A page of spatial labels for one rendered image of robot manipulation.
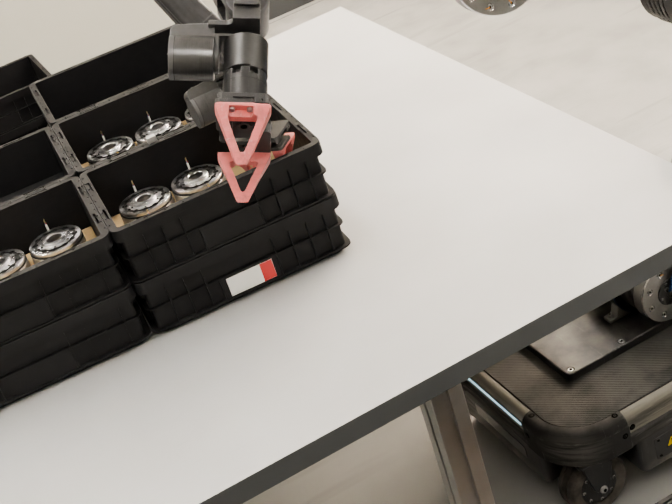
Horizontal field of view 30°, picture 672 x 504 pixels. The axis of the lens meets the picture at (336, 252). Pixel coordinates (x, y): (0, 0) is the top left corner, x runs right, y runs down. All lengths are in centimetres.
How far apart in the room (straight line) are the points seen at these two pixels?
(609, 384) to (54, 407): 109
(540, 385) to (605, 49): 212
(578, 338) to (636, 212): 53
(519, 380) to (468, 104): 60
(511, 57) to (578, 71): 32
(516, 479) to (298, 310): 79
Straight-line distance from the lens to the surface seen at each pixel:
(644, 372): 260
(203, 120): 217
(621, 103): 414
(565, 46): 462
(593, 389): 258
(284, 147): 221
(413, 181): 248
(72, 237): 236
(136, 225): 216
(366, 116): 280
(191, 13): 219
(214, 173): 239
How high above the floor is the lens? 187
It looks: 30 degrees down
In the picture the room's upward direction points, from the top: 18 degrees counter-clockwise
